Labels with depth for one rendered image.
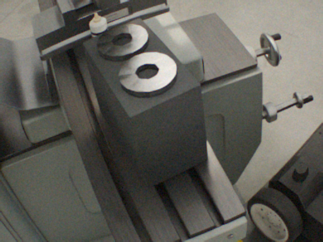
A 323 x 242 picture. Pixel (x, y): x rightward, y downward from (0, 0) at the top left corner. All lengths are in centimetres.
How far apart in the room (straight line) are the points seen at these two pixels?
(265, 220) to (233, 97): 36
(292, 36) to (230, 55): 130
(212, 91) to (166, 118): 57
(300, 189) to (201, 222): 48
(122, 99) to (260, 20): 204
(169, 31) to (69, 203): 58
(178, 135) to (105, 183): 17
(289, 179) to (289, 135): 90
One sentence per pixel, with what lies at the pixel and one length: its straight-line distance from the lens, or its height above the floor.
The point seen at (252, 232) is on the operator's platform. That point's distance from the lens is 145.
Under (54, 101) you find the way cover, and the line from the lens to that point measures 121.
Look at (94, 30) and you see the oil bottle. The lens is 114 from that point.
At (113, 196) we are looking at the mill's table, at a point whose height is 93.
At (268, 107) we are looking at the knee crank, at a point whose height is 54.
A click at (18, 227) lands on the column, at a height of 49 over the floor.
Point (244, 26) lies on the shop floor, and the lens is 272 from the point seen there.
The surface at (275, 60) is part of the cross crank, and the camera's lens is 157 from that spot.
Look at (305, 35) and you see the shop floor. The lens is 271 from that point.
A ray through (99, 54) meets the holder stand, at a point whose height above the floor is 113.
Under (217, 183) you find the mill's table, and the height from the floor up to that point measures 93.
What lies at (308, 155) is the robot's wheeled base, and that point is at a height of 59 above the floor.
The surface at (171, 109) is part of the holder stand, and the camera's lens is 80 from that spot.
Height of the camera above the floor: 168
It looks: 48 degrees down
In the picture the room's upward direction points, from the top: 11 degrees counter-clockwise
